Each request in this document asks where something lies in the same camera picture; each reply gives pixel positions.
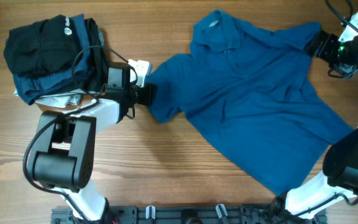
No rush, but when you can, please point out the black folded garment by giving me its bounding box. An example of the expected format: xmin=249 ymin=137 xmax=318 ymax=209
xmin=75 ymin=18 xmax=109 ymax=92
xmin=4 ymin=15 xmax=81 ymax=78

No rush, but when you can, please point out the navy folded garment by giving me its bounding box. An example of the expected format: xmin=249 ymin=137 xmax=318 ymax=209
xmin=12 ymin=13 xmax=95 ymax=106

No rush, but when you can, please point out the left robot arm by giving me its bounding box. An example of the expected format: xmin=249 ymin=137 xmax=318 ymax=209
xmin=22 ymin=60 xmax=155 ymax=223

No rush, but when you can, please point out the black bottom folded garment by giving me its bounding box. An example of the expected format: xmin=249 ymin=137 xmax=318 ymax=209
xmin=75 ymin=18 xmax=109 ymax=92

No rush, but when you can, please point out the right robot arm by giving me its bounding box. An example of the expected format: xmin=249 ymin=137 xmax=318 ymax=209
xmin=250 ymin=1 xmax=358 ymax=223

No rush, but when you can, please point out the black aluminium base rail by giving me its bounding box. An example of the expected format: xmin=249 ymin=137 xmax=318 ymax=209
xmin=50 ymin=203 xmax=328 ymax=224

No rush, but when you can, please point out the blue polo shirt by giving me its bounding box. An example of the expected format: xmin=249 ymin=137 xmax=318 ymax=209
xmin=146 ymin=10 xmax=352 ymax=195

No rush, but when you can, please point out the light grey folded garment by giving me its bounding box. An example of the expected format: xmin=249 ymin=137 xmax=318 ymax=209
xmin=13 ymin=88 xmax=84 ymax=109

